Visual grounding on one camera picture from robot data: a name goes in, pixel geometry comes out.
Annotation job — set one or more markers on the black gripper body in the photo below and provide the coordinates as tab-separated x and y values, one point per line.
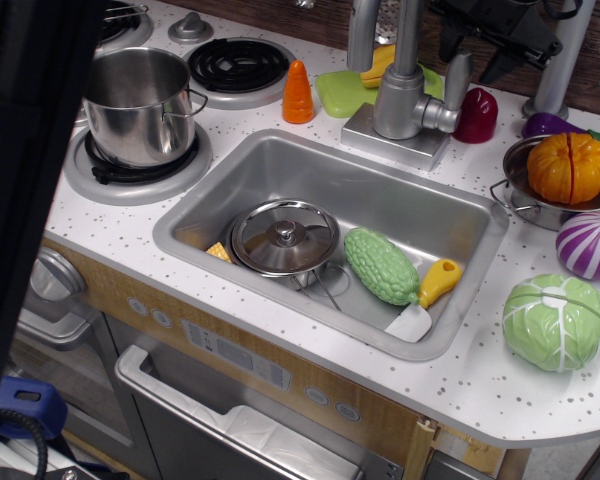
511	25

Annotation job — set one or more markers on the silver oven dial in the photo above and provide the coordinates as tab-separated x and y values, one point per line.
54	278

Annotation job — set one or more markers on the silver dishwasher door handle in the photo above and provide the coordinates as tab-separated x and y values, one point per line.
203	425

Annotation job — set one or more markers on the dark foreground post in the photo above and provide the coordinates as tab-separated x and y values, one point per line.
46	48

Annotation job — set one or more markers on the yellow toy corn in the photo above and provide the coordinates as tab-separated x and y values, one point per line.
218	251

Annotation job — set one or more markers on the back right stove burner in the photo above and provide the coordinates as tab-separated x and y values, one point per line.
239	73

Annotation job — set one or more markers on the silver toy faucet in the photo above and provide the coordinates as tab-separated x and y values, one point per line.
405	124

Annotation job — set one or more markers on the steel pot lid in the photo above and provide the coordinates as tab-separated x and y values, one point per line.
288	209

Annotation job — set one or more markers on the yellow toy banana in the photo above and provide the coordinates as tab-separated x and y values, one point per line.
383	57

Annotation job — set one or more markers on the yellow handled white spatula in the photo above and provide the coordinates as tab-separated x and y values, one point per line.
414	322

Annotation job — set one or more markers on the orange toy carrot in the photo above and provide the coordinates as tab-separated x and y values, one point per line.
297	104

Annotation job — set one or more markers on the silver faucet lever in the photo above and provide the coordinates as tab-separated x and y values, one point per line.
458	79

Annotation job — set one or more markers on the back left stove burner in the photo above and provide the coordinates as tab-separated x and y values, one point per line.
125	24

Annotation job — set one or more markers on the green toy bitter melon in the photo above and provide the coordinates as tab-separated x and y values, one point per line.
382	267

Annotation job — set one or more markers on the silver sink basin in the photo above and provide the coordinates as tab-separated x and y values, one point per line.
426	220

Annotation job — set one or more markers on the small steel pot in sink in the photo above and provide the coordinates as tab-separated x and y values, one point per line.
288	252

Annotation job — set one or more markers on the front left stove burner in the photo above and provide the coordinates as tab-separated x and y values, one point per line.
92	177

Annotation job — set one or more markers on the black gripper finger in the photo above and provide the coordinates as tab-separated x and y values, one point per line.
454	31
502	63

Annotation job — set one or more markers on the grey stove knob top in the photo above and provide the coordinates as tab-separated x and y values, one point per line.
191	29

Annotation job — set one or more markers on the red toy pepper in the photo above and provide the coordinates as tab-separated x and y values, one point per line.
478	117

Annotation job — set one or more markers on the grey metal post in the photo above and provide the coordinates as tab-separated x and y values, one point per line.
551	92

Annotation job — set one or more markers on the green toy cutting board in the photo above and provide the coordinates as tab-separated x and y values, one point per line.
343	93

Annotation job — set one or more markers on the metal grater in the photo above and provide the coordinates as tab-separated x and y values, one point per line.
387	22

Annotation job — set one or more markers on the green toy cabbage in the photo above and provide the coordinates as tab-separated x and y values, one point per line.
553	322

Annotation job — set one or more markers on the purple striped toy onion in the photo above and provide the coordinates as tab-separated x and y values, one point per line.
578	245

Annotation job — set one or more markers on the grey control panel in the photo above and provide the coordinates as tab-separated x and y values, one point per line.
245	359

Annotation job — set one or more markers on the stove burner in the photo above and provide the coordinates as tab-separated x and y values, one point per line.
239	73
92	177
125	24

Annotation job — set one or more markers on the silver oven door handle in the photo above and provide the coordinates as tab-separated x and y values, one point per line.
66	334

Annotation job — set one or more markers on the purple toy eggplant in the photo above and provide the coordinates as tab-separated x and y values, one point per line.
548	124

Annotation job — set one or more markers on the orange toy pumpkin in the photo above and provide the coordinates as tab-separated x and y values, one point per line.
565	168

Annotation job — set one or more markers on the tall steel pot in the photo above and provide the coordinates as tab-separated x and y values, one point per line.
140	108

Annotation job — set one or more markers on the steel pan right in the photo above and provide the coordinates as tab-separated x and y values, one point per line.
514	193

